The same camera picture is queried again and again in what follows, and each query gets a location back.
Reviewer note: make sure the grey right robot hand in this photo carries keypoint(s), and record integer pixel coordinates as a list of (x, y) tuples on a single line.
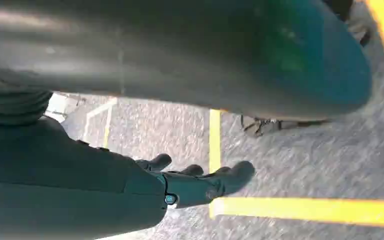
[(185, 56)]

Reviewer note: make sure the ribbed grey right robot arm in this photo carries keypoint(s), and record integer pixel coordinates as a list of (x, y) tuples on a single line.
[(10, 102)]

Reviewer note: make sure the white floor tape outline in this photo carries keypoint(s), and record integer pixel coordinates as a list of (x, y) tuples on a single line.
[(94, 114)]

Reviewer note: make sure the yellow floor tape corner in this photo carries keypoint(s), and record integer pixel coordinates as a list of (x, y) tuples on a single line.
[(298, 210)]

